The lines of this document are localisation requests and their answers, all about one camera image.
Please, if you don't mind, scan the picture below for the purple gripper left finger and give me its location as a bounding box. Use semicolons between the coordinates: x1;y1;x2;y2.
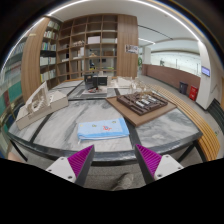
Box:
47;145;95;187

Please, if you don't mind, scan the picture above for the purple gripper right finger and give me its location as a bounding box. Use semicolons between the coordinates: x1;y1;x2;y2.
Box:
135;144;183;184

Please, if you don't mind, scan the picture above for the light blue folded towel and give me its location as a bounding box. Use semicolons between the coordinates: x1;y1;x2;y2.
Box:
77;118;129;140

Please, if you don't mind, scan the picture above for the grey shoe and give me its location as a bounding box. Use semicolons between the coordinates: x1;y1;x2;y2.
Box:
112;173;134;191

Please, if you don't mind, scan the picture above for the wooden slatted bench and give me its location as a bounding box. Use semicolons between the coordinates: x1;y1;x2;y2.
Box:
150;84;220;161

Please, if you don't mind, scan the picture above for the brown architectural model board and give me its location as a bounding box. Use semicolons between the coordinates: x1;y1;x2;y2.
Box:
107;91;176;127

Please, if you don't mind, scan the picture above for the white architectural model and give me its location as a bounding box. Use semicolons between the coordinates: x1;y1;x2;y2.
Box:
16;82;68;130

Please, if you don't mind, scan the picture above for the red bin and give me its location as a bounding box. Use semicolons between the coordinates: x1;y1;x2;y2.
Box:
189;86;198;101

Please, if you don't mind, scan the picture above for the dark grey bin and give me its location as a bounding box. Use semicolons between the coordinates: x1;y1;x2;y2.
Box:
179;82;188;95

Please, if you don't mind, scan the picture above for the black display box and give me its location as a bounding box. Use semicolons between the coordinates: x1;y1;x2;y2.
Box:
84;73;107;90

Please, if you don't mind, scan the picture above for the white model on far table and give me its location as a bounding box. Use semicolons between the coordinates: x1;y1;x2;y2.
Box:
117;76;132;88

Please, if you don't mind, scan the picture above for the wooden bookshelf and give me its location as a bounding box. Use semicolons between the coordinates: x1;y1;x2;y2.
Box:
56;14;118;82

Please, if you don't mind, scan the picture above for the wall monitor screen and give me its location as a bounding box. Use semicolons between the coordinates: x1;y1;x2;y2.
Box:
201;66;211;77

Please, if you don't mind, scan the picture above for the wall poster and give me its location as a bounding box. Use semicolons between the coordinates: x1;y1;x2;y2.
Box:
125;44;139;54

